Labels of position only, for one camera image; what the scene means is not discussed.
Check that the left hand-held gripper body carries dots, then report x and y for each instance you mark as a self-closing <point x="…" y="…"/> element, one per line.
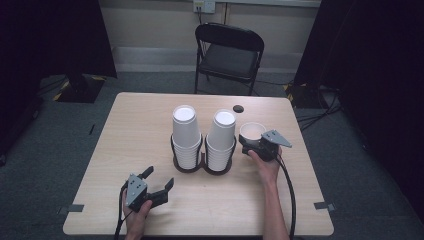
<point x="136" y="191"/>

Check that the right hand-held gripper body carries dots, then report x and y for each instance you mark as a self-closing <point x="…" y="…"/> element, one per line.
<point x="270" y="148"/>

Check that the stack of white paper cups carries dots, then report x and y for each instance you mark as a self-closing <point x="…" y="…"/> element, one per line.
<point x="185" y="133"/>
<point x="221" y="136"/>

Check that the black double cup holder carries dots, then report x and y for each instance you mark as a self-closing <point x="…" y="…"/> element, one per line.
<point x="202" y="165"/>

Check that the person's right hand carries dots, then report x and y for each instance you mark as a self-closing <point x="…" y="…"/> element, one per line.
<point x="270" y="170"/>

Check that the person's left hand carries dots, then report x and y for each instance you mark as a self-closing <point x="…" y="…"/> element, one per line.
<point x="136" y="220"/>

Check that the black round table grommet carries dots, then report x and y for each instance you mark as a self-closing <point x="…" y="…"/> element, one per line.
<point x="238" y="108"/>

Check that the black stand base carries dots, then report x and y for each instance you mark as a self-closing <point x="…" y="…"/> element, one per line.
<point x="301" y="96"/>
<point x="80" y="90"/>

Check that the grey tape piece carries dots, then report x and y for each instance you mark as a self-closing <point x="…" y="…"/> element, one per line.
<point x="324" y="206"/>
<point x="71" y="208"/>

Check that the black folding chair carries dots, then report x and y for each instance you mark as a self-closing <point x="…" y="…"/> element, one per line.
<point x="230" y="61"/>

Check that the black curtain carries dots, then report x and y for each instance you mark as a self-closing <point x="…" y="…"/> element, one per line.
<point x="373" y="66"/>
<point x="50" y="36"/>

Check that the white wall outlet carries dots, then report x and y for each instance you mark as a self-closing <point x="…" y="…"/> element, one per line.
<point x="204" y="6"/>

